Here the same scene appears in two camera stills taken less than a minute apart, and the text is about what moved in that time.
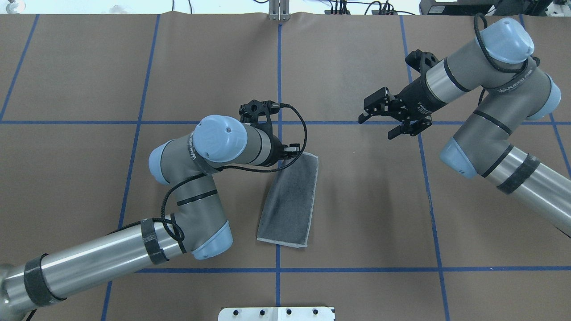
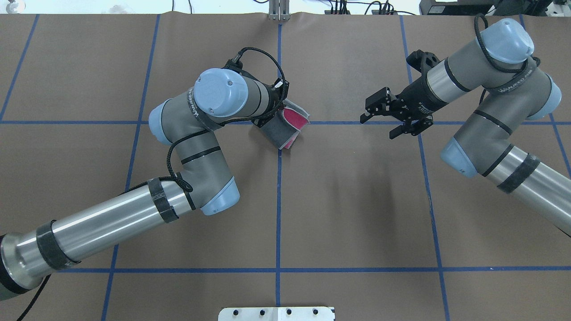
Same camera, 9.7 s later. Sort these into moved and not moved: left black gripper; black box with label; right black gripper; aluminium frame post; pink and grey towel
Moved: pink and grey towel; left black gripper
Not moved: black box with label; aluminium frame post; right black gripper
